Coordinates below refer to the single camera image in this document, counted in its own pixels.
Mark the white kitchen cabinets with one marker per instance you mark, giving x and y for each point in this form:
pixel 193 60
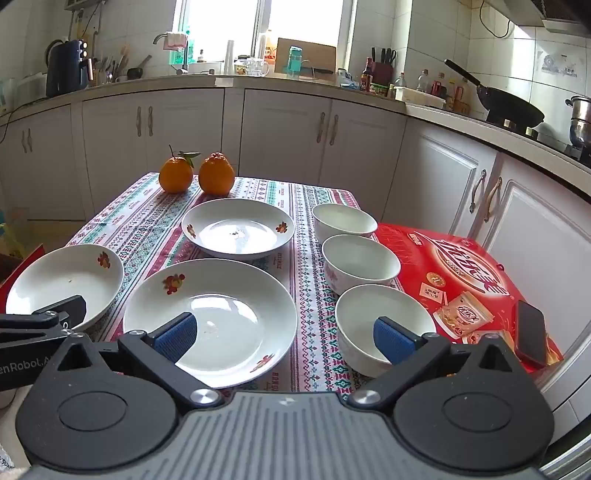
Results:
pixel 277 129

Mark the clear glass mug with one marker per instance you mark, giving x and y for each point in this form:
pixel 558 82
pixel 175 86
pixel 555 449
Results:
pixel 256 67

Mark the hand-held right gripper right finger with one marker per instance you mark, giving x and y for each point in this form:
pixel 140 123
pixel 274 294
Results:
pixel 392 340

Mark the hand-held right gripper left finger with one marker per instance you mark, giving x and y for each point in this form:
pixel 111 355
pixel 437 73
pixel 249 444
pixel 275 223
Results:
pixel 178 341

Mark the utensil holder with utensils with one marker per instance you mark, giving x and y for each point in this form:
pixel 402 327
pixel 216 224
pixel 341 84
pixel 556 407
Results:
pixel 108 69

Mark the printed glass jar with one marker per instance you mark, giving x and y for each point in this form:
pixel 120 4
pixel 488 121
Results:
pixel 240 67

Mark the clear glass bottle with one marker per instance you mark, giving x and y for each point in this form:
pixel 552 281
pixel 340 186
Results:
pixel 423 82

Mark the small white bottle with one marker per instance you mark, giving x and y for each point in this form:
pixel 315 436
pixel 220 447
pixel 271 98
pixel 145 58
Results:
pixel 400 81

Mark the bumpy orange without leaf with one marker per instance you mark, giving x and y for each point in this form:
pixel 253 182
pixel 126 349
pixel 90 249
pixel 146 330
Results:
pixel 216 175

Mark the kitchen countertop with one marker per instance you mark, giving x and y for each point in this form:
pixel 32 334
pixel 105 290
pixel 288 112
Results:
pixel 300 84

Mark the small black pot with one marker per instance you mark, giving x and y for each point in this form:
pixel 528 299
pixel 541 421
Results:
pixel 135 72

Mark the clear plastic oil bottle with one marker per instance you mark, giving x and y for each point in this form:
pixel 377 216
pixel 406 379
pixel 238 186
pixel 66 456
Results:
pixel 268 50

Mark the patterned tablecloth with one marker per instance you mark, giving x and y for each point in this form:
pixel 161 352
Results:
pixel 304 277

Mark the dark red knife block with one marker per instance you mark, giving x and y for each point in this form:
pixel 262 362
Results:
pixel 382 71

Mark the teal water bottle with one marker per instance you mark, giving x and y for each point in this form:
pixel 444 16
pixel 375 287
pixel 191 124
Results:
pixel 295 62

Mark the white bowl with pink flowers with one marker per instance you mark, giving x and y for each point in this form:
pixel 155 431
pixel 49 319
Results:
pixel 360 261
pixel 344 221
pixel 360 318

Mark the wooden cutting board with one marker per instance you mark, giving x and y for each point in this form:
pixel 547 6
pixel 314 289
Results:
pixel 318 55

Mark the black kettle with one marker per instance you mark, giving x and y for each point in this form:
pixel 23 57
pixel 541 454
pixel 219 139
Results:
pixel 50 50

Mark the white plate with fruit print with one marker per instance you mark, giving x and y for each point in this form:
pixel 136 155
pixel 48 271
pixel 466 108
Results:
pixel 60 281
pixel 240 295
pixel 240 226

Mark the pink cloth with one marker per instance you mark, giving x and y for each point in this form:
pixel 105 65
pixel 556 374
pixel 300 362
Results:
pixel 176 40

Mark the black wok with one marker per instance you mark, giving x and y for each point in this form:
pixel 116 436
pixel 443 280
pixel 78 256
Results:
pixel 508 108

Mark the orange with green leaf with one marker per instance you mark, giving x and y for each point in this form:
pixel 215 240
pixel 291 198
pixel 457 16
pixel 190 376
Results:
pixel 175 175

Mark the range hood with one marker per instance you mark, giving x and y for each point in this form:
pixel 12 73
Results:
pixel 545 11

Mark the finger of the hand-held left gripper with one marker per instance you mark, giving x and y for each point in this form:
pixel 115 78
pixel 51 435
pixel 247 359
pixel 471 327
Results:
pixel 69 311

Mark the dark blue air fryer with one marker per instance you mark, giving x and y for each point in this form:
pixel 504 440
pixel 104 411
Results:
pixel 69 69

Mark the dark soy sauce bottle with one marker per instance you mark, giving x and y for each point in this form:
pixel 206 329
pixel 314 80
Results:
pixel 366 78

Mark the stack of white plastic cups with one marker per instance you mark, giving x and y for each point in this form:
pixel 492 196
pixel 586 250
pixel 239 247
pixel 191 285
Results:
pixel 229 57

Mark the black smartphone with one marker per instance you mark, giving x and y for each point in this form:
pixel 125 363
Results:
pixel 531 332

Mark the metal faucet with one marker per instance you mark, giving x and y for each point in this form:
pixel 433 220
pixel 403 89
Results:
pixel 182 55

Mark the steel pot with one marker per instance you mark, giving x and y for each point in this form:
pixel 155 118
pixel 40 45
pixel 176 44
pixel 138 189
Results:
pixel 581 120

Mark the window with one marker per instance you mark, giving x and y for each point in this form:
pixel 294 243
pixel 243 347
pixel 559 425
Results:
pixel 300 23

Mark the gas stove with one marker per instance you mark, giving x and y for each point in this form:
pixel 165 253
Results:
pixel 549 138

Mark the green dish soap bottle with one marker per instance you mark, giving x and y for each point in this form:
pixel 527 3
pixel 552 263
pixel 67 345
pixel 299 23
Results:
pixel 178 56

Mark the green packet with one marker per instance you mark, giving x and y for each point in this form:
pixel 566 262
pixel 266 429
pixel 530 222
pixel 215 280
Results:
pixel 382 89

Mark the red snack box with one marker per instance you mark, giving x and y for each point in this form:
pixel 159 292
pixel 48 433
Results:
pixel 461 277

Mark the white plastic tray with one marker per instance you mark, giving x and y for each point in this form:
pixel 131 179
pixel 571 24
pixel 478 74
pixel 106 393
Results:
pixel 418 97

